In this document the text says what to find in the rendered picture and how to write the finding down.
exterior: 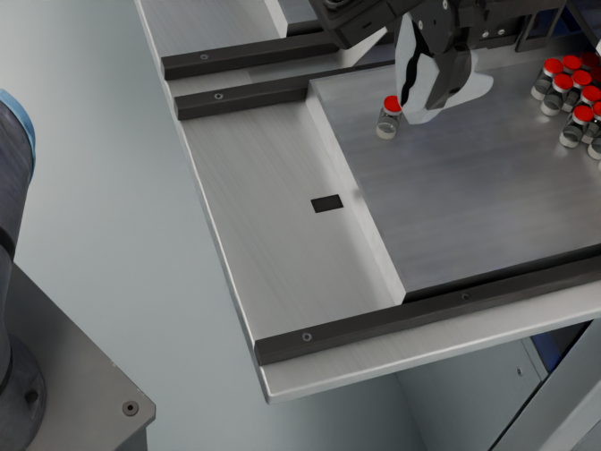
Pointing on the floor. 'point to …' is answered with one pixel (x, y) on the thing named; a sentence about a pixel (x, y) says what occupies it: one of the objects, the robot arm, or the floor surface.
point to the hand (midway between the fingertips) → (405, 110)
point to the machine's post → (562, 401)
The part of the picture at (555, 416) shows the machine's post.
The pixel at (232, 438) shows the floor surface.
